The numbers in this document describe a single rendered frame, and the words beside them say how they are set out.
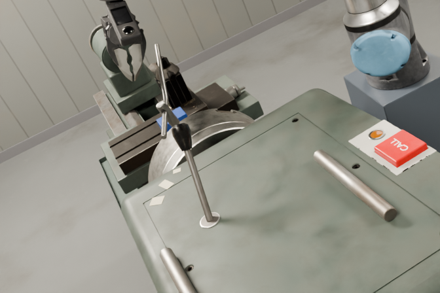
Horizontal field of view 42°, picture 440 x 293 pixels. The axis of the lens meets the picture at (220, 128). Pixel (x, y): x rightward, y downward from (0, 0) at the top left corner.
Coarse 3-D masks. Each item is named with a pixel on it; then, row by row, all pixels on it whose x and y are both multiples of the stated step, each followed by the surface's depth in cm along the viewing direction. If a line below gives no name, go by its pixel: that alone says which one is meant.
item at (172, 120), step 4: (160, 104) 124; (164, 104) 124; (156, 108) 124; (160, 108) 124; (164, 108) 124; (168, 108) 125; (160, 112) 125; (168, 112) 125; (172, 112) 126; (168, 116) 125; (172, 116) 125; (168, 120) 126; (172, 120) 126; (176, 120) 126; (172, 124) 126; (176, 124) 126
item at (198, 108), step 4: (188, 88) 196; (192, 92) 192; (192, 96) 189; (196, 96) 188; (196, 100) 186; (200, 100) 185; (168, 104) 191; (188, 104) 186; (192, 104) 185; (196, 104) 184; (200, 104) 183; (204, 104) 182; (176, 108) 187; (184, 108) 185; (188, 108) 184; (192, 108) 183; (196, 108) 182; (200, 108) 181; (204, 108) 181; (188, 112) 181; (192, 112) 180
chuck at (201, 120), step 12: (192, 120) 130; (204, 120) 129; (216, 120) 128; (228, 120) 128; (240, 120) 129; (252, 120) 134; (168, 132) 132; (192, 132) 126; (168, 144) 129; (156, 156) 131; (168, 156) 126; (156, 168) 129
